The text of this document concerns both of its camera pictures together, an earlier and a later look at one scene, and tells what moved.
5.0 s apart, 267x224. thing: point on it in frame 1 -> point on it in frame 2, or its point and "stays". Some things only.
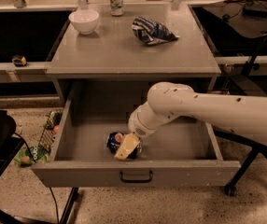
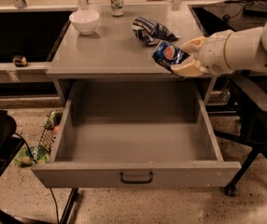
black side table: [243, 26] stays
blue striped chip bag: [152, 32] stays
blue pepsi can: [114, 141] -> [168, 55]
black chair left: [1, 145] stays
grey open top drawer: [74, 152] stays
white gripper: [136, 125] -> [213, 52]
